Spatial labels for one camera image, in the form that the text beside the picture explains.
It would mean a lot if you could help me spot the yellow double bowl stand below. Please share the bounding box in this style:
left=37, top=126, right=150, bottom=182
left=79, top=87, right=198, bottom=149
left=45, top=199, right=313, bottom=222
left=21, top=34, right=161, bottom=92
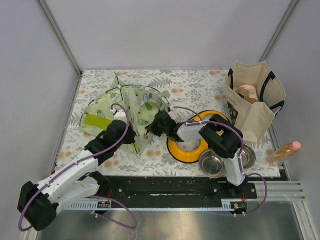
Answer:
left=166, top=110, right=230, bottom=164

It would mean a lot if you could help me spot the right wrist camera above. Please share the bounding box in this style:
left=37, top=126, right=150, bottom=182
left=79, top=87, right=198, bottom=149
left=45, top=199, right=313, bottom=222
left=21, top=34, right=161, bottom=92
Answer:
left=167, top=110, right=177, bottom=120

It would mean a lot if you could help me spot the steel pet bowl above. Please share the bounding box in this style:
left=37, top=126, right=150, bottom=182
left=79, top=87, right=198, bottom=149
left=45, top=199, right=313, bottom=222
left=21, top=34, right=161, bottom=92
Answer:
left=241, top=144, right=256, bottom=169
left=198, top=149, right=227, bottom=179

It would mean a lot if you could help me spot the beige canvas tote bag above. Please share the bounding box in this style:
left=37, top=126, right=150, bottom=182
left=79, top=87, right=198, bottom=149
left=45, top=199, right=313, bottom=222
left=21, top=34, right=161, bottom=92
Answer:
left=225, top=61, right=286, bottom=142

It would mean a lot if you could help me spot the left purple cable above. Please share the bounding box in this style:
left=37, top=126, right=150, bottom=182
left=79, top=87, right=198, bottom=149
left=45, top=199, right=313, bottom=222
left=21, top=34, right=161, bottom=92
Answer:
left=17, top=102, right=138, bottom=232

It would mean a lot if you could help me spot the avocado print cushion mat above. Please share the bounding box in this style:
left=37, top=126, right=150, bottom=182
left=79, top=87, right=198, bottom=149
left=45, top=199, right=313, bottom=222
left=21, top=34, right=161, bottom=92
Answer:
left=136, top=101, right=160, bottom=136

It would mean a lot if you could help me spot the pink cap plastic bottle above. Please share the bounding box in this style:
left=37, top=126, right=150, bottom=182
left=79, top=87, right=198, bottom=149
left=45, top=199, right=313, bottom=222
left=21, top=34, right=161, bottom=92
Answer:
left=267, top=141, right=301, bottom=166

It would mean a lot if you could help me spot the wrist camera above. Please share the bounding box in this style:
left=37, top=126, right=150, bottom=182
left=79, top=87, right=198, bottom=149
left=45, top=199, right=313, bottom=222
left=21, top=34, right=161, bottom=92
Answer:
left=110, top=107, right=127, bottom=122
left=167, top=110, right=177, bottom=120

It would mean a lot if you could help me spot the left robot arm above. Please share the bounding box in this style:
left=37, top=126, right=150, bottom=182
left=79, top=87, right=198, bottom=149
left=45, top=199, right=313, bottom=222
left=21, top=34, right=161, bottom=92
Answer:
left=17, top=119, right=135, bottom=232

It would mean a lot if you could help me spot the white slotted cable duct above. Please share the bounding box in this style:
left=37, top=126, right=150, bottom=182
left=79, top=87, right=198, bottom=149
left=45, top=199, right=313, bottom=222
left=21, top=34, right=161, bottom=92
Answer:
left=65, top=199, right=111, bottom=211

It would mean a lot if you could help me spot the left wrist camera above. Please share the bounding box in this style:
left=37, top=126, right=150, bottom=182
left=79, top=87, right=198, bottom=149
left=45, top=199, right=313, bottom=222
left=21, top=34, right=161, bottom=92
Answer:
left=110, top=107, right=127, bottom=122

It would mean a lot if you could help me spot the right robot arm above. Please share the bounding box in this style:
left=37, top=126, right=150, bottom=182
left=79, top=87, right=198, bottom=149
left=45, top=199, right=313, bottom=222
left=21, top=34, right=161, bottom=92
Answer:
left=145, top=110, right=248, bottom=198

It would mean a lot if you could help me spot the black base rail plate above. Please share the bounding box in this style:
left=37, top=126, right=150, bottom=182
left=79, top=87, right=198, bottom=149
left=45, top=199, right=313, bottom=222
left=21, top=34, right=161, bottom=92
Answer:
left=97, top=176, right=257, bottom=209

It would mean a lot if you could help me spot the green avocado pet tent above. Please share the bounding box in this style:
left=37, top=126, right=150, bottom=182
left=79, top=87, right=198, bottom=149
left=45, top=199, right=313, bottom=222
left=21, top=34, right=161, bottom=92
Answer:
left=79, top=76, right=171, bottom=156

